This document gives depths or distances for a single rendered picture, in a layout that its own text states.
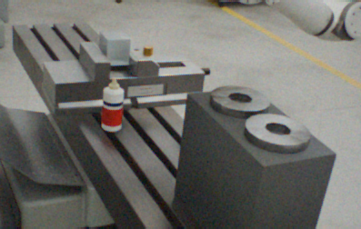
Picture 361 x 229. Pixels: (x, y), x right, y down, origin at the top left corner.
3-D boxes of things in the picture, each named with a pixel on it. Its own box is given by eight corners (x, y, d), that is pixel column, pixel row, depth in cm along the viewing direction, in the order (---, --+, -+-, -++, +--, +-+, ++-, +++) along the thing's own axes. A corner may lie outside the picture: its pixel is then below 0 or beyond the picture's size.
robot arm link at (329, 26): (264, 11, 115) (323, 51, 125) (294, 14, 106) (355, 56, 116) (286, -35, 115) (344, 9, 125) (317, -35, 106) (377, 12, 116)
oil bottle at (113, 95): (116, 121, 113) (120, 73, 108) (124, 130, 110) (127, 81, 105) (98, 124, 111) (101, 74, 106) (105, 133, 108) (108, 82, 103)
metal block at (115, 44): (120, 54, 123) (122, 29, 121) (128, 64, 119) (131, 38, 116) (97, 55, 121) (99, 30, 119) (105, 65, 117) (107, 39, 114)
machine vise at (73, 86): (179, 77, 138) (184, 36, 133) (205, 102, 126) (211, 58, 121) (40, 86, 124) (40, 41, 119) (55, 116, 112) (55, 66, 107)
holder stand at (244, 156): (234, 181, 98) (253, 79, 89) (308, 261, 81) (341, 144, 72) (173, 192, 93) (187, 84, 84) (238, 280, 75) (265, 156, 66)
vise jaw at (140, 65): (139, 55, 129) (140, 39, 127) (158, 75, 119) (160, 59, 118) (115, 56, 127) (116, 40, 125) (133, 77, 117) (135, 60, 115)
